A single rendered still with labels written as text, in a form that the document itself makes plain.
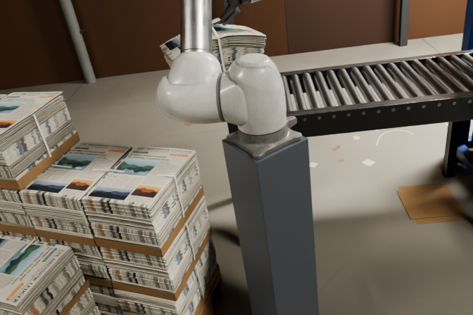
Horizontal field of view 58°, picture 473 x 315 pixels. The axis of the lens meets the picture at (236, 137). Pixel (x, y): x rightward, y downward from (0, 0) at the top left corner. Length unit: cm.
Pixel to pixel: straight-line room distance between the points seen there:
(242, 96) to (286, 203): 40
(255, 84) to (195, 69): 20
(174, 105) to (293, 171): 43
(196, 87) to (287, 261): 70
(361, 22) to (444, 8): 91
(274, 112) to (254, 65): 15
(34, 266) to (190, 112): 88
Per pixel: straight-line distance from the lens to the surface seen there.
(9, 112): 192
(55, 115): 192
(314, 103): 204
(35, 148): 185
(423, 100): 205
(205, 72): 128
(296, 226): 150
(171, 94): 130
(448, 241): 252
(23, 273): 181
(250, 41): 186
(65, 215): 173
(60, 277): 182
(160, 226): 156
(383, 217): 260
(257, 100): 122
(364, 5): 516
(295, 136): 134
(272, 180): 133
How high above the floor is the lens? 168
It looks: 29 degrees down
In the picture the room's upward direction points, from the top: 9 degrees counter-clockwise
